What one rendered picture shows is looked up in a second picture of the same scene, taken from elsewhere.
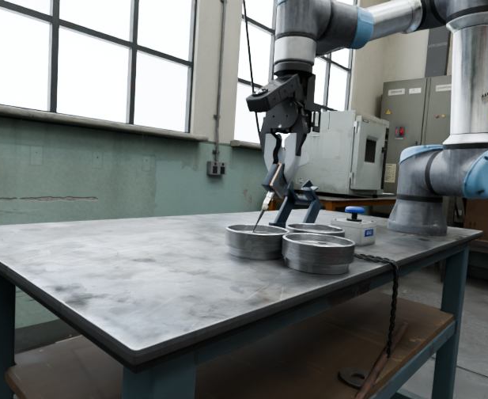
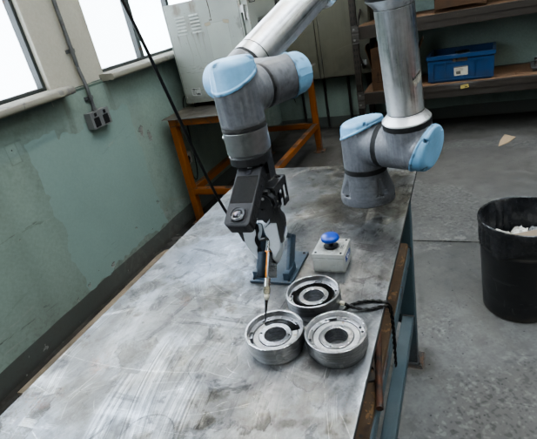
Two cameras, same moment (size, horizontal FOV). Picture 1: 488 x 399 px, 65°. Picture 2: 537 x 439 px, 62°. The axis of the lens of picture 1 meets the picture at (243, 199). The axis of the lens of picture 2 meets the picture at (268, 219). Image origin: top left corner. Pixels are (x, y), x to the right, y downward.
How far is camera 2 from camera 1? 0.44 m
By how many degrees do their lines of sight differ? 26
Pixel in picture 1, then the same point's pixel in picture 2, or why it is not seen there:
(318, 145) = (204, 43)
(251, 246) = (282, 357)
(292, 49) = (249, 146)
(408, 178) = (354, 157)
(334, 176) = not seen: hidden behind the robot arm
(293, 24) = (243, 120)
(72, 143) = not seen: outside the picture
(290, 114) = (265, 208)
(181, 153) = (49, 121)
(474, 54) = (399, 38)
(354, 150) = not seen: hidden behind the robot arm
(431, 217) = (381, 186)
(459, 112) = (394, 97)
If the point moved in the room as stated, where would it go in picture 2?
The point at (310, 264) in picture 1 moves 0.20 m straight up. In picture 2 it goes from (340, 362) to (325, 258)
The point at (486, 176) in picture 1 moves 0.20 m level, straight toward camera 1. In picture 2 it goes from (427, 156) to (439, 191)
